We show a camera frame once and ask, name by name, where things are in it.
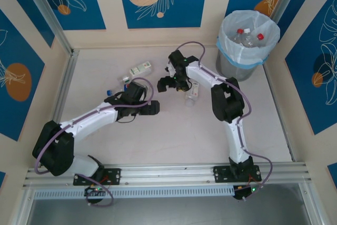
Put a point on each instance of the blue Pepsi label plastic bottle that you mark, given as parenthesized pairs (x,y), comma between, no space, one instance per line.
(109,93)

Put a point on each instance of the white red label plastic bottle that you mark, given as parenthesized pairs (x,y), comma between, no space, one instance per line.
(194,93)

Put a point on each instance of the green label plastic bottle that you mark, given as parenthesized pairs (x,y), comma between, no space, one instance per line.
(140,69)

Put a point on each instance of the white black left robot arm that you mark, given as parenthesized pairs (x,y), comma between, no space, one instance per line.
(87,122)

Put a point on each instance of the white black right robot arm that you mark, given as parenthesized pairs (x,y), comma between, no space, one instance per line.
(237,140)

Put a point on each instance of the trash bin with plastic liner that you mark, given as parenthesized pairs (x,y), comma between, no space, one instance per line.
(226,48)

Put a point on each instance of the grey round bin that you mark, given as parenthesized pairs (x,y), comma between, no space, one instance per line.
(231,70)

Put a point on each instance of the black controller board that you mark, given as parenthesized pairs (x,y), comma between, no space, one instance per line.
(245,192)
(94,190)

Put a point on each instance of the grey metal sheet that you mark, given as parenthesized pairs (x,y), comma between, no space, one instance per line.
(168,211)

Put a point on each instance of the aluminium rail frame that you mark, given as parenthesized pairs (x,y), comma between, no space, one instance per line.
(168,172)

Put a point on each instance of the aluminium side rail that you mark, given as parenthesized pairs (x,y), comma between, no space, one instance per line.
(63,85)

